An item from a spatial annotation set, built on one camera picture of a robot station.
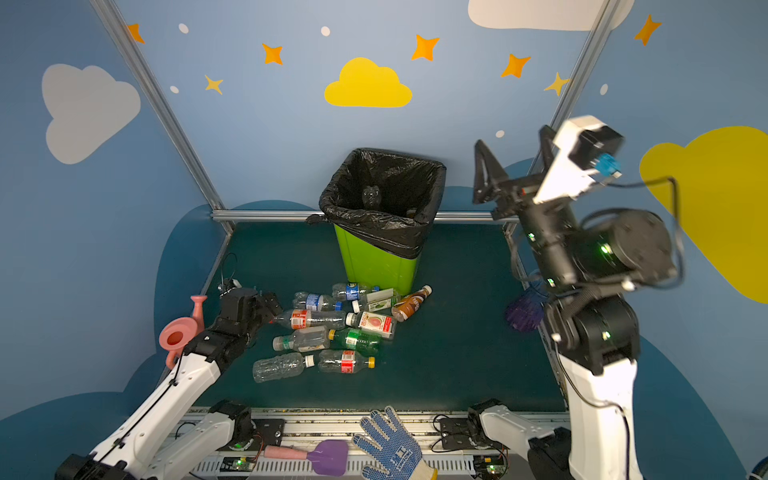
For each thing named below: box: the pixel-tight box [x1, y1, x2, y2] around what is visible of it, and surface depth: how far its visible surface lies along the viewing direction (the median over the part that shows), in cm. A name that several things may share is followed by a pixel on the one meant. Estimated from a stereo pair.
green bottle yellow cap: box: [328, 328, 383, 357], surface depth 88 cm
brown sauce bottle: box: [391, 285, 433, 322], surface depth 96 cm
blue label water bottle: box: [292, 292, 343, 312], surface depth 97 cm
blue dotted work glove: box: [352, 406, 438, 480], surface depth 73 cm
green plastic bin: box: [334, 225, 421, 296], surface depth 88 cm
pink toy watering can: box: [159, 295, 207, 370], surface depth 82 cm
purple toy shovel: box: [264, 439, 349, 477], surface depth 72 cm
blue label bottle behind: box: [331, 282, 372, 301], surface depth 100 cm
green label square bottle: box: [366, 288, 395, 312], surface depth 98 cm
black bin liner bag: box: [307, 147, 446, 259], surface depth 86 cm
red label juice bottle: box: [345, 311, 394, 339], surface depth 92 cm
